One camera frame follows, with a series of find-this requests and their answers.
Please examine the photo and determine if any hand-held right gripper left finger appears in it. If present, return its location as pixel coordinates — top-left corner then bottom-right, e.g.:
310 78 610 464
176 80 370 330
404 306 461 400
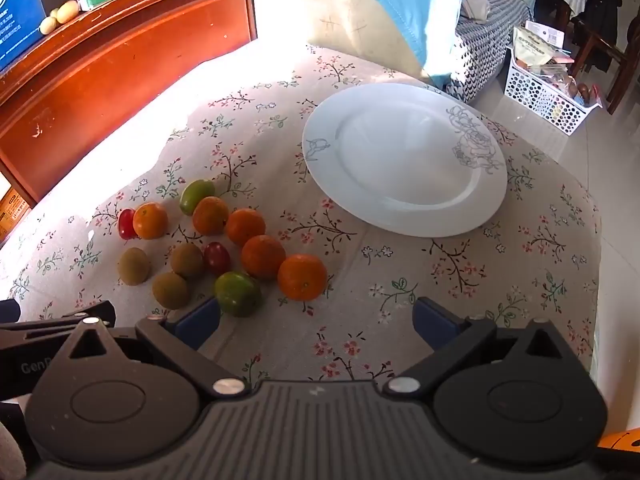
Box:
49 296 251 401

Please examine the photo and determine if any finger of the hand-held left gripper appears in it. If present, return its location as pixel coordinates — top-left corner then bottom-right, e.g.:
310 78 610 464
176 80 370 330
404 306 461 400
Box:
0 301 117 345

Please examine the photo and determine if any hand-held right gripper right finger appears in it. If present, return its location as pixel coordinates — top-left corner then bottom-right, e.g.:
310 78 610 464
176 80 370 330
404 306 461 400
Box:
382 297 586 398

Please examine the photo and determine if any brown kiwi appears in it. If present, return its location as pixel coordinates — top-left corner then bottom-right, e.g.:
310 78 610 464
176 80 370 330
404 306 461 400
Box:
170 243 205 279
152 272 190 310
118 247 151 287

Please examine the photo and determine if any green tomato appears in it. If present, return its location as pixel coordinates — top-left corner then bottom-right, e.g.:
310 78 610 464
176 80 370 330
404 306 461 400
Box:
214 271 263 318
180 179 216 216

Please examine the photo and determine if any red cherry tomato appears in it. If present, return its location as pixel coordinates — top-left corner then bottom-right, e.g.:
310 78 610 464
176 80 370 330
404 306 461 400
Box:
203 242 232 276
118 208 138 240

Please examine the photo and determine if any orange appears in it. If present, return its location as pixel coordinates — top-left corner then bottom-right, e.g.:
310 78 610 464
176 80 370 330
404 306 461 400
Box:
192 196 230 236
277 254 328 302
241 234 287 280
132 202 169 240
226 208 267 247

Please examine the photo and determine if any white floral plate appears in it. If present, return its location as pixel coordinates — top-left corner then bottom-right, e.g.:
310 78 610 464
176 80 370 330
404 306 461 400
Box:
302 83 508 238

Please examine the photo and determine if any floral tablecloth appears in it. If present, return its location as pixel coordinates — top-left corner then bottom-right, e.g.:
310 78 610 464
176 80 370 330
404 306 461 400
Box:
0 42 603 386

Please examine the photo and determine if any small orange carton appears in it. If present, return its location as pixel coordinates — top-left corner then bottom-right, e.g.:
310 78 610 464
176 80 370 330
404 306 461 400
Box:
0 170 33 241

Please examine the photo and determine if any orange plastic object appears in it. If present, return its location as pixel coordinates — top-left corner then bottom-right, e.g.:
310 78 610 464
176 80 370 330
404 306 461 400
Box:
595 430 640 461

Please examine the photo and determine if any white perforated basket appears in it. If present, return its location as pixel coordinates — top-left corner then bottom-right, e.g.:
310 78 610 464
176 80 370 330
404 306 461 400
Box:
504 45 604 136

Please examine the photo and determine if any red wooden cabinet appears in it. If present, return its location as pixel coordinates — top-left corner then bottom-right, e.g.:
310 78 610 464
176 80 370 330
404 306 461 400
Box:
0 0 264 241

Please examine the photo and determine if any patterned sofa cover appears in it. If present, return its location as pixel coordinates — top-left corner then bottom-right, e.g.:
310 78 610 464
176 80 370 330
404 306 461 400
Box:
445 0 532 104

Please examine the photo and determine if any pale snack bag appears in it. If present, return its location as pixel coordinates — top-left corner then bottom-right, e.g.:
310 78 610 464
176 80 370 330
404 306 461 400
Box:
512 26 562 68

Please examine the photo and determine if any beige cushion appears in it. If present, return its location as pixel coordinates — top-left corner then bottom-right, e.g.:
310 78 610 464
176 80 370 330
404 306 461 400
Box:
305 0 436 83

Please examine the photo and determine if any blue cardboard box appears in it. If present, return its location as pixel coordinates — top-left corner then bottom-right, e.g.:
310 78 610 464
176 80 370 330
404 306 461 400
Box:
0 0 48 73

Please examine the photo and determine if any dark wooden chair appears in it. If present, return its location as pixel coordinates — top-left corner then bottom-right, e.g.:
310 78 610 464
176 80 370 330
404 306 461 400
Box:
570 10 640 116

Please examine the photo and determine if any white crumpled cloth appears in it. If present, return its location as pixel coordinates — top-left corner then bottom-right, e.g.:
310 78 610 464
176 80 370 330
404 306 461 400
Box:
462 0 493 22

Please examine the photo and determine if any dark jacket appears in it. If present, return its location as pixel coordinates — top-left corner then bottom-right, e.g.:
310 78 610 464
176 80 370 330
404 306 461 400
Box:
582 0 624 73

